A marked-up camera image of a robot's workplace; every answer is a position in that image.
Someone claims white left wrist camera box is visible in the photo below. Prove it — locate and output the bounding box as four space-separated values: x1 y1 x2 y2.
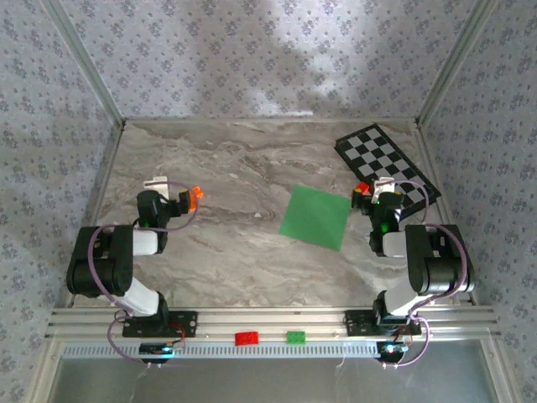
143 176 169 199

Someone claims grey slotted cable duct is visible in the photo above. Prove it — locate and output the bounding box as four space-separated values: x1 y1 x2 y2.
60 340 381 360

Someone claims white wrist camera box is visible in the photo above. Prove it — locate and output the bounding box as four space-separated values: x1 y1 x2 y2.
143 176 169 199
373 176 398 199

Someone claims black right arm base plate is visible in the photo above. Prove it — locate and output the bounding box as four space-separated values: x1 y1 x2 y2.
344 309 422 337

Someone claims aluminium frame post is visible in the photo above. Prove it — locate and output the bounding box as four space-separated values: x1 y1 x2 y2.
414 0 503 129
41 0 127 129

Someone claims aluminium table edge rail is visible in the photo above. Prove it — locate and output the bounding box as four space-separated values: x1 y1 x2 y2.
121 116 420 126
413 119 480 306
54 121 126 310

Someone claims green paper sheet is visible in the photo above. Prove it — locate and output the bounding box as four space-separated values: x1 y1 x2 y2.
279 185 352 252

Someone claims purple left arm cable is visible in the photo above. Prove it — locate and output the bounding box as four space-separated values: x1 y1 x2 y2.
90 180 201 367

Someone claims aluminium mounting rail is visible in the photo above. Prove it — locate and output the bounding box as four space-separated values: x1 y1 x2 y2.
44 306 500 339

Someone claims orange curved plastic piece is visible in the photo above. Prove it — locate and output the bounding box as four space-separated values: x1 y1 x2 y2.
187 186 205 212

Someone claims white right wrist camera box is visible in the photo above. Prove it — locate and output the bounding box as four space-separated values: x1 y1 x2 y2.
373 176 398 199

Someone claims black and white chessboard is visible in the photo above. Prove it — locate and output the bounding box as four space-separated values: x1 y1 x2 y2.
334 123 442 223

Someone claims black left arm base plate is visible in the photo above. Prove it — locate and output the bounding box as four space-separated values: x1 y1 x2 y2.
122 310 199 338

